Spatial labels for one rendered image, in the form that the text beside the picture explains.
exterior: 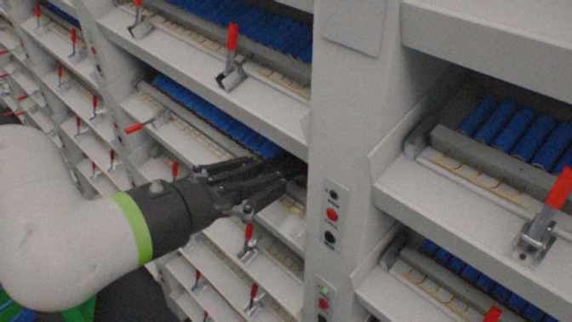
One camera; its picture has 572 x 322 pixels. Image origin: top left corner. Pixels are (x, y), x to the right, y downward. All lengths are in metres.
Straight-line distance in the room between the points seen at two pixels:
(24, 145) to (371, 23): 0.39
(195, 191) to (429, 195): 0.28
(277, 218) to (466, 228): 0.34
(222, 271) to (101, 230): 0.67
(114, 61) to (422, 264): 0.76
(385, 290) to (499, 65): 0.36
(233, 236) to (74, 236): 0.51
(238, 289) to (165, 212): 0.60
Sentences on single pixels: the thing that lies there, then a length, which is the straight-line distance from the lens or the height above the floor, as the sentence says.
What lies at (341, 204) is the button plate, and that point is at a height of 1.08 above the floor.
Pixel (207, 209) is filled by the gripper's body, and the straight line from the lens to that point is 0.55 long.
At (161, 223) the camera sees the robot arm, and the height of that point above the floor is 1.08.
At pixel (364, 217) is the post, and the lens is 0.51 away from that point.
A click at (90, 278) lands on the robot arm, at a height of 1.08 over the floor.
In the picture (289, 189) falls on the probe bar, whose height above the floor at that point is 0.98.
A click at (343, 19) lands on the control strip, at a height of 1.30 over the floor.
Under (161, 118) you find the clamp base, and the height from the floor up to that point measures 0.96.
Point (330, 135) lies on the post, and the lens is 0.48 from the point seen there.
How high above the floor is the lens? 1.44
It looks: 38 degrees down
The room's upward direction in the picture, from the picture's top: straight up
